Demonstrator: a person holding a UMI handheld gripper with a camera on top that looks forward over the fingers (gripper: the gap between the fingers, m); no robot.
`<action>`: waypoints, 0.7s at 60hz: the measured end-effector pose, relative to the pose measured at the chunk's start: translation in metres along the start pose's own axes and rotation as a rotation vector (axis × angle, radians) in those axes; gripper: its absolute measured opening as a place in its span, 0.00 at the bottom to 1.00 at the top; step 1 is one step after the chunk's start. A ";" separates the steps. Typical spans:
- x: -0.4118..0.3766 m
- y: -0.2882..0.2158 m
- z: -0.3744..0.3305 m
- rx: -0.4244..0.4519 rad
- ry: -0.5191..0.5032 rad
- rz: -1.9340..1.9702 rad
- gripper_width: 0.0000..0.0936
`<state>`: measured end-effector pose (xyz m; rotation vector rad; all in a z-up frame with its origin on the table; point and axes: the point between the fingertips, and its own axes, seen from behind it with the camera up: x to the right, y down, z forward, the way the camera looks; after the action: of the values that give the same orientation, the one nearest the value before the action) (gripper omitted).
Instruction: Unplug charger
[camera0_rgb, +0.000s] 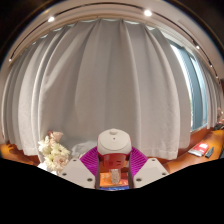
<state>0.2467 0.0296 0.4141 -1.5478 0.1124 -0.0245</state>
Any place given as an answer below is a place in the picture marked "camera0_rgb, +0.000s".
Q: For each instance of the red and white charger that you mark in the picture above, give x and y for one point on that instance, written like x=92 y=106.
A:
x=114 y=143

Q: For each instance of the window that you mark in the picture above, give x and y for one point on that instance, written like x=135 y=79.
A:
x=195 y=86

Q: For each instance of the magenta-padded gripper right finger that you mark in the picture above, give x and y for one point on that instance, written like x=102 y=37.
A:
x=150 y=170

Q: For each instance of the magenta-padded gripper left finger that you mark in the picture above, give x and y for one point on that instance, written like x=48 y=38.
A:
x=78 y=170

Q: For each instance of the orange book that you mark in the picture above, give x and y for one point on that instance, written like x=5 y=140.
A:
x=105 y=180

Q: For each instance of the small dark object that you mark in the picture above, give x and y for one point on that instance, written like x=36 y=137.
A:
x=209 y=152

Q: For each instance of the red and white booklet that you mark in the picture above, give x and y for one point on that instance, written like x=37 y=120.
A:
x=199 y=148

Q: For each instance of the white and pink flower bouquet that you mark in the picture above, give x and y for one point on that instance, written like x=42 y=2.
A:
x=53 y=151

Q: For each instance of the white pleated curtain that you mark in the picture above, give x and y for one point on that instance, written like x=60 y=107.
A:
x=100 y=83

